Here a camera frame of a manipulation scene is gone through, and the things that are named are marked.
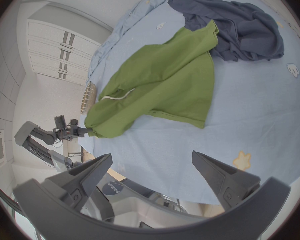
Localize round woven basket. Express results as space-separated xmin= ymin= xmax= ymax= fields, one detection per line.
xmin=80 ymin=82 xmax=98 ymax=115

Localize white wardrobe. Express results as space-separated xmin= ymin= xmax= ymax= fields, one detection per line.
xmin=20 ymin=0 xmax=115 ymax=86

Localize green shorts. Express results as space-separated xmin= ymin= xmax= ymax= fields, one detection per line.
xmin=84 ymin=19 xmax=219 ymax=139

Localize dark blue garment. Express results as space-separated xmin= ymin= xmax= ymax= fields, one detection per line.
xmin=168 ymin=0 xmax=284 ymax=62

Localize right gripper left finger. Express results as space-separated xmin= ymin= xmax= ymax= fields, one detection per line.
xmin=44 ymin=153 xmax=113 ymax=211

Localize bed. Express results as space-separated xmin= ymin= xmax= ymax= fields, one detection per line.
xmin=86 ymin=0 xmax=300 ymax=206

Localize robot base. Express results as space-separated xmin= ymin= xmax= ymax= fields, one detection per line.
xmin=77 ymin=159 xmax=230 ymax=231

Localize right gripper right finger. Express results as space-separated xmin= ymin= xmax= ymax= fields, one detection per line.
xmin=192 ymin=150 xmax=261 ymax=212

